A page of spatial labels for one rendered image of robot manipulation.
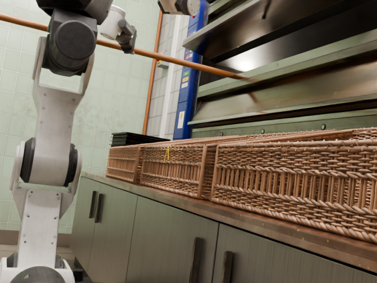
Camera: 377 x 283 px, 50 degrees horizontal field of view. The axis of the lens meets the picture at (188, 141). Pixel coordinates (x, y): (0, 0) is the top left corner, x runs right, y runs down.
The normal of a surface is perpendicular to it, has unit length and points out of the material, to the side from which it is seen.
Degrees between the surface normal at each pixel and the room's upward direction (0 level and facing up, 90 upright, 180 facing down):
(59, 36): 90
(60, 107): 80
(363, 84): 70
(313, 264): 90
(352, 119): 90
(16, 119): 90
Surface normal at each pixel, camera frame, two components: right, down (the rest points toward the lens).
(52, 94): 0.43, -0.19
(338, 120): -0.90, -0.15
